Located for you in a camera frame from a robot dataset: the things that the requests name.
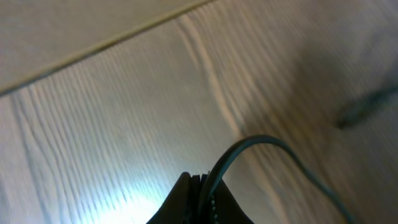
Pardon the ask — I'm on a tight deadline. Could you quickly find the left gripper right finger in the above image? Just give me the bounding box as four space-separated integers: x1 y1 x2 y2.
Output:
198 180 253 224

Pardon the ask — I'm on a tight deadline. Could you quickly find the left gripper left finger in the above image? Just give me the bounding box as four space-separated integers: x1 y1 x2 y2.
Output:
147 172 192 224

